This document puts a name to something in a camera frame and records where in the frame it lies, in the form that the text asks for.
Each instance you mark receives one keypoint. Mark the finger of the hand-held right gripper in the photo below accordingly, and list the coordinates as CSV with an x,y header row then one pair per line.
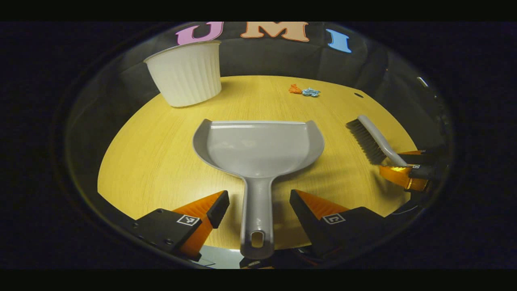
x,y
420,157
404,177

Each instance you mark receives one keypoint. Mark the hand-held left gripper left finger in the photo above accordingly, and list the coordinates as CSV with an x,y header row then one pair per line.
x,y
219,208

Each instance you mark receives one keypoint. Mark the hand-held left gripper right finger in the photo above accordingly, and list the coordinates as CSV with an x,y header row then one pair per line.
x,y
307,218

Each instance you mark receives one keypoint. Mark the small grey broom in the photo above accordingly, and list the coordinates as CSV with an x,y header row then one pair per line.
x,y
379,139

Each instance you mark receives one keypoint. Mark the grey plastic dustpan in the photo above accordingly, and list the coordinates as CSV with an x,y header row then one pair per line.
x,y
258,149

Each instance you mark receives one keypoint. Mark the orange paper scrap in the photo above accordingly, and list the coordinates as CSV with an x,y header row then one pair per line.
x,y
295,89

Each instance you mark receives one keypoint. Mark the white ribbed garbage bin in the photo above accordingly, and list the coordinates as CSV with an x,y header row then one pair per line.
x,y
185,76

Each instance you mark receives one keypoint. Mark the wooden desktop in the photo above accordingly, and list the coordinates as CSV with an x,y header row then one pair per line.
x,y
153,161

